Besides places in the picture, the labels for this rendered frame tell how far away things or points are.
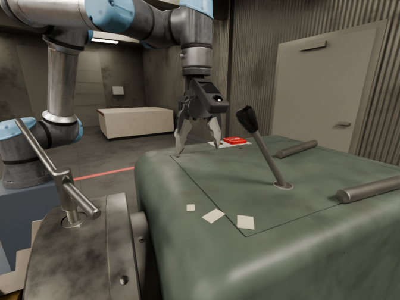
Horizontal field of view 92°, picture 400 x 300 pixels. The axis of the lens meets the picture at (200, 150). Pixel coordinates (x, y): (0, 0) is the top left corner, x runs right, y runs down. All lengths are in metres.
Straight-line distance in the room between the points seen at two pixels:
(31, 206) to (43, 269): 0.60
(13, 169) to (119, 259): 0.67
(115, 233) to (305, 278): 0.26
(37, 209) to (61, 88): 0.45
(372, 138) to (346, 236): 2.82
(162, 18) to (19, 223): 0.82
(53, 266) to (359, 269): 0.43
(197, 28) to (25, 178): 0.75
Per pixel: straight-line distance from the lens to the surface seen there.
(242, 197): 0.34
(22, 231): 0.98
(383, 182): 0.46
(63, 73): 0.87
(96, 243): 0.33
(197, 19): 0.50
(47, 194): 0.91
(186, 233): 0.27
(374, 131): 3.12
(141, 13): 0.47
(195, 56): 0.48
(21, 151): 0.91
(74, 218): 0.36
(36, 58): 9.66
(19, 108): 9.77
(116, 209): 0.37
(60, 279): 0.33
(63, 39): 0.83
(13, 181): 0.93
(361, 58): 3.14
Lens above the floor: 1.43
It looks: 17 degrees down
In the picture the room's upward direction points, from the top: straight up
